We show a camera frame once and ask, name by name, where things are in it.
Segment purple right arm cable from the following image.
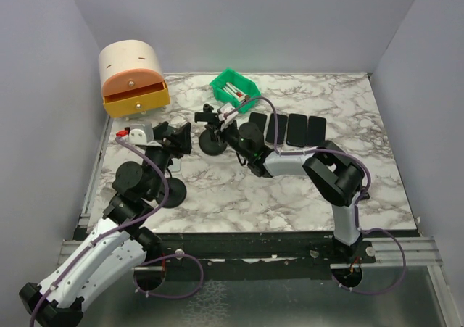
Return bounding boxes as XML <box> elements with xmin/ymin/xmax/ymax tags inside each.
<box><xmin>223</xmin><ymin>96</ymin><xmax>372</xmax><ymax>233</ymax></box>

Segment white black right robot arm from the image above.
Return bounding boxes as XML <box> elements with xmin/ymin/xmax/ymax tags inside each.
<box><xmin>209</xmin><ymin>122</ymin><xmax>371</xmax><ymax>262</ymax></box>

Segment silver folding phone stand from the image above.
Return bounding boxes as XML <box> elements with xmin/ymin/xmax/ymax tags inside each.
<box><xmin>169</xmin><ymin>158</ymin><xmax>181</xmax><ymax>173</ymax></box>

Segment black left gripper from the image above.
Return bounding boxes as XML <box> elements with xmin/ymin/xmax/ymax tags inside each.
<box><xmin>143</xmin><ymin>121</ymin><xmax>192</xmax><ymax>199</ymax></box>

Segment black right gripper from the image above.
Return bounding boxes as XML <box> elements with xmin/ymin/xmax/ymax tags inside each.
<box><xmin>206</xmin><ymin>120</ymin><xmax>252</xmax><ymax>162</ymax></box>

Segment black front rail bar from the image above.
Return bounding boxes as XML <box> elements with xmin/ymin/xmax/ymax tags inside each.
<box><xmin>72</xmin><ymin>231</ymin><xmax>378</xmax><ymax>281</ymax></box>

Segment silver-edged phone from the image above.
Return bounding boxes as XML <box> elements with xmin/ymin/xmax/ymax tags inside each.
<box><xmin>265</xmin><ymin>114</ymin><xmax>289</xmax><ymax>146</ymax></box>

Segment beige orange drawer box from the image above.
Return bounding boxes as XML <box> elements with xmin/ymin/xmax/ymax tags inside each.
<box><xmin>98</xmin><ymin>40</ymin><xmax>170</xmax><ymax>118</ymax></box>

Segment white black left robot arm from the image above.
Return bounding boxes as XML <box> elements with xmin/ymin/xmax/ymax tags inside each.
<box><xmin>19</xmin><ymin>122</ymin><xmax>192</xmax><ymax>326</ymax></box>

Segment green plastic bin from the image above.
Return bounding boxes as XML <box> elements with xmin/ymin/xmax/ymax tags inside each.
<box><xmin>210</xmin><ymin>68</ymin><xmax>261</xmax><ymax>107</ymax></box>

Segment items inside green bin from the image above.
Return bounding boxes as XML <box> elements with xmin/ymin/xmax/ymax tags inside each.
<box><xmin>223</xmin><ymin>82</ymin><xmax>250</xmax><ymax>104</ymax></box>

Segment pink-edged black phone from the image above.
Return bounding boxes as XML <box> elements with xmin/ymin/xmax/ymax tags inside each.
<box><xmin>306</xmin><ymin>116</ymin><xmax>327</xmax><ymax>147</ymax></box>

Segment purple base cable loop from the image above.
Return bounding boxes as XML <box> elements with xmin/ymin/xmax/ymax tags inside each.
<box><xmin>133</xmin><ymin>253</ymin><xmax>204</xmax><ymax>300</ymax></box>
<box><xmin>336</xmin><ymin>228</ymin><xmax>407</xmax><ymax>295</ymax></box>

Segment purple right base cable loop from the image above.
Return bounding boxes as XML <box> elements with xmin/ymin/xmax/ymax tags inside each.
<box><xmin>336</xmin><ymin>228</ymin><xmax>407</xmax><ymax>295</ymax></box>

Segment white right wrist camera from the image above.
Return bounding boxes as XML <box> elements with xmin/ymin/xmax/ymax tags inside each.
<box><xmin>217</xmin><ymin>103</ymin><xmax>239</xmax><ymax>131</ymax></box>

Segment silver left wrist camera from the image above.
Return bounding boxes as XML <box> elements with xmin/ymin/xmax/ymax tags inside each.
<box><xmin>116</xmin><ymin>122</ymin><xmax>154</xmax><ymax>146</ymax></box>

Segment black tall phone stand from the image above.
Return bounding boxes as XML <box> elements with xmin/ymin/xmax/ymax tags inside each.
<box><xmin>194</xmin><ymin>104</ymin><xmax>227</xmax><ymax>156</ymax></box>

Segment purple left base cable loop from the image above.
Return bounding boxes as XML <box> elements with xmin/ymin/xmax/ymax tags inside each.
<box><xmin>133</xmin><ymin>253</ymin><xmax>204</xmax><ymax>300</ymax></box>

